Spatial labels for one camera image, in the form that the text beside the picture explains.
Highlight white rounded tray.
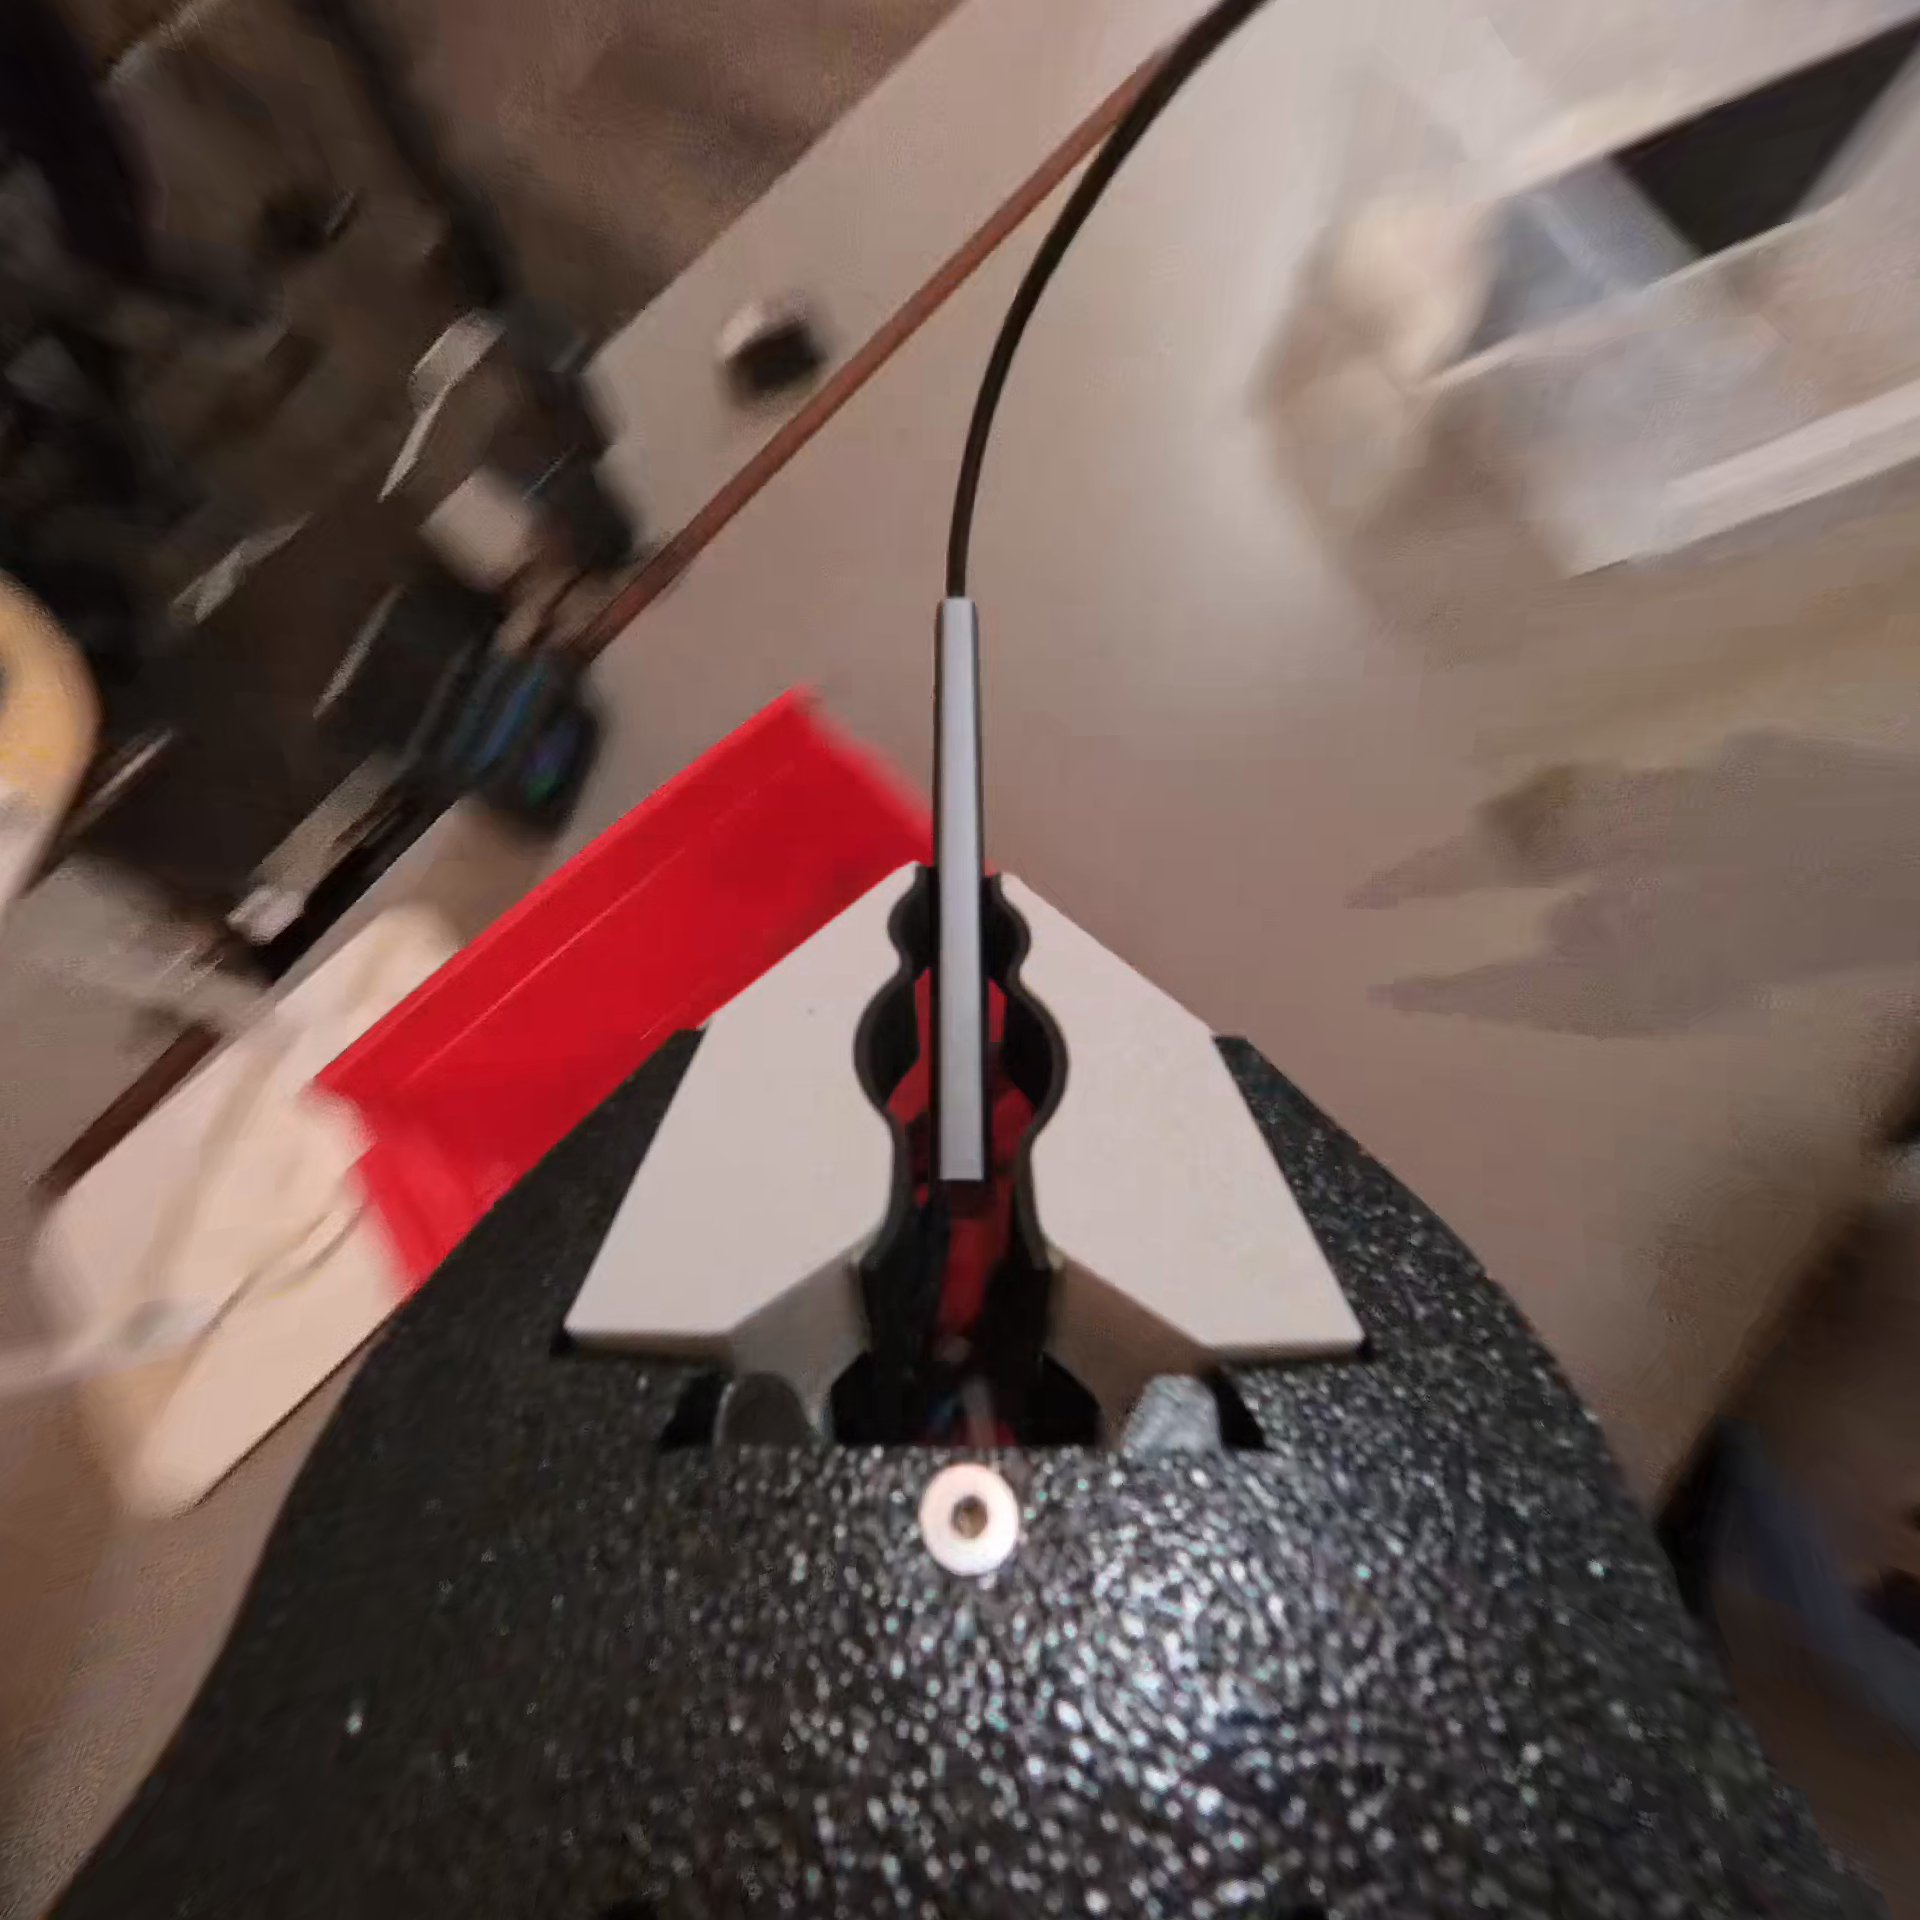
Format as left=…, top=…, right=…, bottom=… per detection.
left=26, top=897, right=456, bottom=1520

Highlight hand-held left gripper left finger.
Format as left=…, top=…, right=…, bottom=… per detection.
left=564, top=864, right=939, bottom=1433

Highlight clear plastic bin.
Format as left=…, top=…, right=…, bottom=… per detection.
left=1257, top=0, right=1920, bottom=607

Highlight red plastic bin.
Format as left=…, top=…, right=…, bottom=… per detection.
left=312, top=686, right=1037, bottom=1342

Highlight small black box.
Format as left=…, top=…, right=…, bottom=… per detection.
left=718, top=295, right=830, bottom=399

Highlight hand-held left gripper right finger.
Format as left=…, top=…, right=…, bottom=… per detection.
left=985, top=870, right=1369, bottom=1440

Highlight black power station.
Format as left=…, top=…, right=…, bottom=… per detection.
left=440, top=643, right=608, bottom=832

